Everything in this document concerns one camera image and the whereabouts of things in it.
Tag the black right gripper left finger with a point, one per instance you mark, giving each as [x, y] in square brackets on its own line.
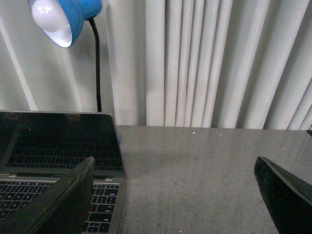
[61, 209]

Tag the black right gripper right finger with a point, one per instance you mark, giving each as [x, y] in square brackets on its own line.
[287, 197]

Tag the grey laptop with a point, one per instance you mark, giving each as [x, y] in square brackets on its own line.
[39, 148]

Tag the white vertical blinds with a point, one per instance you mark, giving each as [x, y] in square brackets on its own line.
[185, 63]

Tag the blue desk lamp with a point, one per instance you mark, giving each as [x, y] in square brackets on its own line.
[62, 22]

